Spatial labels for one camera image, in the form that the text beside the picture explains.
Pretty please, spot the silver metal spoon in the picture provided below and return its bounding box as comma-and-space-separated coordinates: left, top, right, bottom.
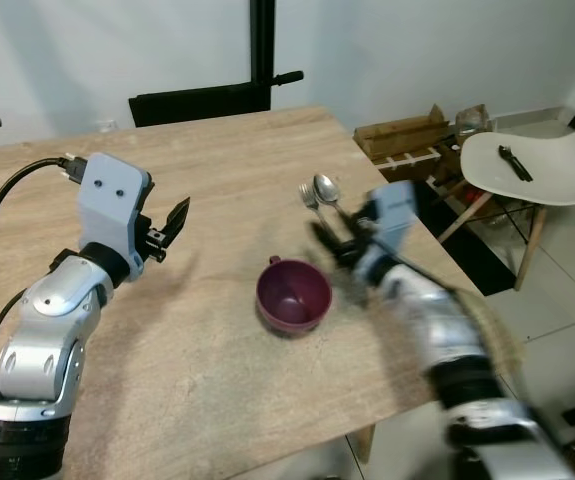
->
299, 173, 345, 233

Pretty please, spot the maroon plastic cup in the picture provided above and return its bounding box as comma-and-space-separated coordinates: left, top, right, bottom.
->
255, 256, 334, 337

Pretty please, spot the wooden crate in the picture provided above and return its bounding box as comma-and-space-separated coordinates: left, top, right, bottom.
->
354, 102, 466, 173

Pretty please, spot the black stand with pole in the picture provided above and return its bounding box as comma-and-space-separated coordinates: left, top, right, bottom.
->
128, 0, 306, 129

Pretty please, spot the black floor mat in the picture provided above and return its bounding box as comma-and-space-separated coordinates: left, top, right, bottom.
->
413, 178, 524, 298

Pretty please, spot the woven beige placemat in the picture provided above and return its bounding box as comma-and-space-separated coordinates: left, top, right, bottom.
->
453, 288, 528, 373

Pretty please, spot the white plastic chair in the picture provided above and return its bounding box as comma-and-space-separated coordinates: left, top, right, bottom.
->
437, 108, 575, 293

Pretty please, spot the small black tool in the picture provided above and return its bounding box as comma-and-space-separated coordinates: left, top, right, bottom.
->
497, 145, 534, 184

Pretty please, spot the wooden table leg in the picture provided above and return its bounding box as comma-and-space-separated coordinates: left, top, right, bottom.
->
351, 424, 379, 467

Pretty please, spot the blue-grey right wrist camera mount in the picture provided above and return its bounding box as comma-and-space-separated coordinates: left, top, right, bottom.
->
365, 181, 420, 263

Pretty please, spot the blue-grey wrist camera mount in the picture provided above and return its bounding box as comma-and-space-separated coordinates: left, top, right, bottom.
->
365, 181, 420, 263
75, 153, 156, 273

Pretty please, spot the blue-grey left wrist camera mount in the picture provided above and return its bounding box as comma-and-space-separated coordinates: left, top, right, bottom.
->
75, 153, 156, 273

